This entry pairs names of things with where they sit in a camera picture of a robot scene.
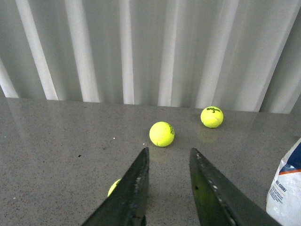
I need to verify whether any tennis ball middle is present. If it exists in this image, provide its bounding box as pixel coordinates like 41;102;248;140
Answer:
149;121;175;147

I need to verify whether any white pleated curtain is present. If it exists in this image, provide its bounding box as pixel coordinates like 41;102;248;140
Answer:
0;0;301;114

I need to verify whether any clear tennis ball can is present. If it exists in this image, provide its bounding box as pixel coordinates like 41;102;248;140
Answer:
266;140;301;226

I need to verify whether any tennis ball with logo back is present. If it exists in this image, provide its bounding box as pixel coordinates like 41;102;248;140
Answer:
200;106;224;129

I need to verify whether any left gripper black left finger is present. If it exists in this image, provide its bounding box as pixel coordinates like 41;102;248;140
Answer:
83;147;150;226

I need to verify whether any tennis ball with logo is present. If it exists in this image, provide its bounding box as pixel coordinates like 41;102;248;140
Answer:
107;179;121;197
200;106;224;129

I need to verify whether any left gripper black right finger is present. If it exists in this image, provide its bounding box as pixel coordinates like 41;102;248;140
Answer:
189;148;280;226

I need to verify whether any tennis ball near with logo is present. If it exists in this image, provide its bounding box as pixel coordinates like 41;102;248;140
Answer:
107;179;121;197

